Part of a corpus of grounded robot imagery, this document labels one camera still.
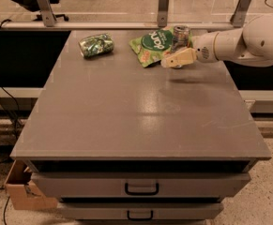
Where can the middle metal bracket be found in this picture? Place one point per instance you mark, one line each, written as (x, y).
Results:
(162, 17)

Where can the grey drawer cabinet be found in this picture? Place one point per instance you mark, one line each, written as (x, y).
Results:
(110, 115)

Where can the left metal bracket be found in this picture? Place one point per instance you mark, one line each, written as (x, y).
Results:
(46, 13)

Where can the lower grey drawer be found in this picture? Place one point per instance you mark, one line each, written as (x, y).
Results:
(140, 211)

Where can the metal bracket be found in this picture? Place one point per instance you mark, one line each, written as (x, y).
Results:
(162, 17)
(239, 16)
(46, 13)

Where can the upper grey drawer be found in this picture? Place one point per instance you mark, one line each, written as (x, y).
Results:
(139, 184)

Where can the crushed green soda can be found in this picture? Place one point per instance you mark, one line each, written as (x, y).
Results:
(96, 45)

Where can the silver redbull can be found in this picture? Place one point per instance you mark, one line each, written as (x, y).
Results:
(181, 34)

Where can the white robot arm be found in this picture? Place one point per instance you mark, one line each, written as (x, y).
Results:
(251, 46)

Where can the cardboard box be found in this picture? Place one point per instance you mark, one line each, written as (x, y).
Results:
(23, 192)

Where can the right metal bracket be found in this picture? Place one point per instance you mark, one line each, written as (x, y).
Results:
(239, 16)

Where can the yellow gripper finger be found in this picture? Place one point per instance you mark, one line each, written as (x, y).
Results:
(180, 58)

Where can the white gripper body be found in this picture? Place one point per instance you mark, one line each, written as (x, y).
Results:
(204, 48)

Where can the green rice chip bag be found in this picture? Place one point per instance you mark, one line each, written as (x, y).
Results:
(154, 46)

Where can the grey drawer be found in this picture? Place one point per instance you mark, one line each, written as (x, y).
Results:
(139, 184)
(140, 211)

